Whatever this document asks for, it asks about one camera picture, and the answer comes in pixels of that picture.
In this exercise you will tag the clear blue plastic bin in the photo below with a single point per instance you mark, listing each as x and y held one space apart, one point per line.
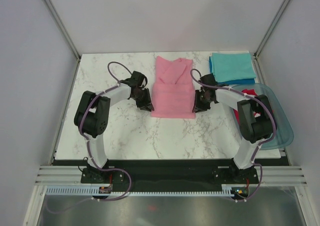
284 133

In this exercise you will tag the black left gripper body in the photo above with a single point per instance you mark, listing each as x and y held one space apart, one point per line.
139 98

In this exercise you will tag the pink t shirt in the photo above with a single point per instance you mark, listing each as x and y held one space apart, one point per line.
173 93

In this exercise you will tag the left aluminium frame post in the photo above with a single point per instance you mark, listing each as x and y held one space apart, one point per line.
60 25

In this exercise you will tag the red t shirt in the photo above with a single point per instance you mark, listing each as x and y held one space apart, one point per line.
250 92

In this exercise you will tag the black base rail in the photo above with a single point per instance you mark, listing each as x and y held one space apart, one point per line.
171 175

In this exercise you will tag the aluminium frame post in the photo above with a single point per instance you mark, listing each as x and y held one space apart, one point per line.
60 25
271 28

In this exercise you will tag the right aluminium frame post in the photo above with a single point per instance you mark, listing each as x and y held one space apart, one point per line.
271 28

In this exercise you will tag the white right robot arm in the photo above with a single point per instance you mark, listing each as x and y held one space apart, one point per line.
253 137

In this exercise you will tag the white slotted cable duct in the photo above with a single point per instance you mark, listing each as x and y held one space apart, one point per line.
107 190

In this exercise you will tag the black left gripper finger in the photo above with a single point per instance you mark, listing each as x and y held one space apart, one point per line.
148 100
148 108

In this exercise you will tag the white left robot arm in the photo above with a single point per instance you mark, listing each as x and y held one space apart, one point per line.
92 115

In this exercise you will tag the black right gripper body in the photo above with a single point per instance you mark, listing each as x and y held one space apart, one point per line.
201 101

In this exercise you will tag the folded teal t shirt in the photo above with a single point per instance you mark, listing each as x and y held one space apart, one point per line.
231 66

